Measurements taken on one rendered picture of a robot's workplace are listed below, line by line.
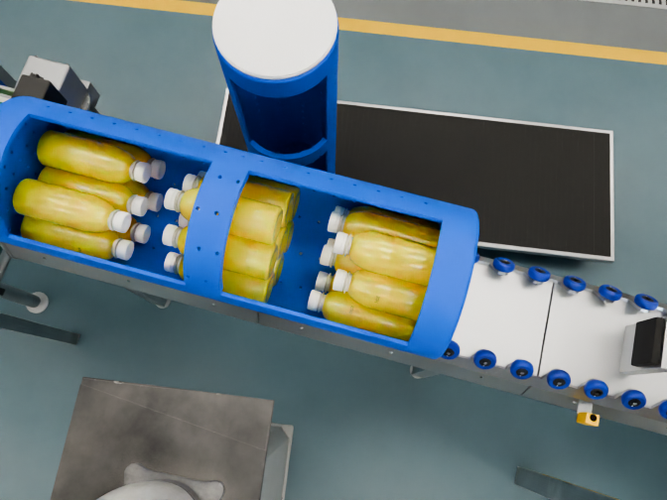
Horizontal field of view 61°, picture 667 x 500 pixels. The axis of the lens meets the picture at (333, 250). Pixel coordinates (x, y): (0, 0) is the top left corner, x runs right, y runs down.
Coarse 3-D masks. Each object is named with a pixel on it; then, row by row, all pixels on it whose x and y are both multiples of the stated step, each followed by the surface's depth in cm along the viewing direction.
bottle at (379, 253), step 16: (352, 240) 99; (368, 240) 97; (384, 240) 97; (400, 240) 98; (352, 256) 98; (368, 256) 97; (384, 256) 97; (400, 256) 96; (416, 256) 96; (432, 256) 97; (384, 272) 98; (400, 272) 97; (416, 272) 96
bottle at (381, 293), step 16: (368, 272) 101; (352, 288) 101; (368, 288) 100; (384, 288) 99; (400, 288) 100; (416, 288) 100; (368, 304) 101; (384, 304) 100; (400, 304) 99; (416, 304) 99
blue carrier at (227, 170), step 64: (0, 128) 98; (64, 128) 119; (128, 128) 102; (0, 192) 106; (320, 192) 115; (384, 192) 99; (64, 256) 104; (192, 256) 96; (320, 256) 120; (448, 256) 92; (320, 320) 100; (448, 320) 93
